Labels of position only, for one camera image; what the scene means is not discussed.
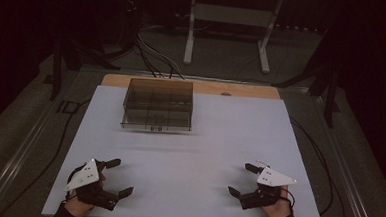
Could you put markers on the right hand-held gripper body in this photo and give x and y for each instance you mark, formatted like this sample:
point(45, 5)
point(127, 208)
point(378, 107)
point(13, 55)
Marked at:
point(270, 178)

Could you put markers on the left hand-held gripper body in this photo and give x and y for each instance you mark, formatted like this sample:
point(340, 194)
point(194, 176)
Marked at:
point(85, 176)

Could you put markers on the person's left hand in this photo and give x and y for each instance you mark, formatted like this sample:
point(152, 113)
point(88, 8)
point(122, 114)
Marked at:
point(75, 207)

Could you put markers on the person's right hand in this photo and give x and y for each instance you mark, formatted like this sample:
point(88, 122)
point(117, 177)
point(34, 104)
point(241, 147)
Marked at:
point(281, 210)

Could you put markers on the clear brown drawer box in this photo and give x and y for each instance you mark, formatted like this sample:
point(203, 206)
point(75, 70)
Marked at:
point(157, 105)

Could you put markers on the black tripod stand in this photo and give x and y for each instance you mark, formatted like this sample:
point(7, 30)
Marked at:
point(58, 68)
point(330, 92)

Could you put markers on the white metal stand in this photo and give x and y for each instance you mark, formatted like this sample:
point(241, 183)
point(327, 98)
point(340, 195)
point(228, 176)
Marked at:
point(232, 15)

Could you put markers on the dark equipment rack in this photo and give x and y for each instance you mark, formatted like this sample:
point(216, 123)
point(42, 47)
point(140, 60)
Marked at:
point(131, 8)

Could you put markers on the metal frame rail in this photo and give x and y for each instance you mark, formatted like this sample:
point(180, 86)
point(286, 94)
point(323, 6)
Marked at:
point(216, 80)
point(22, 150)
point(344, 176)

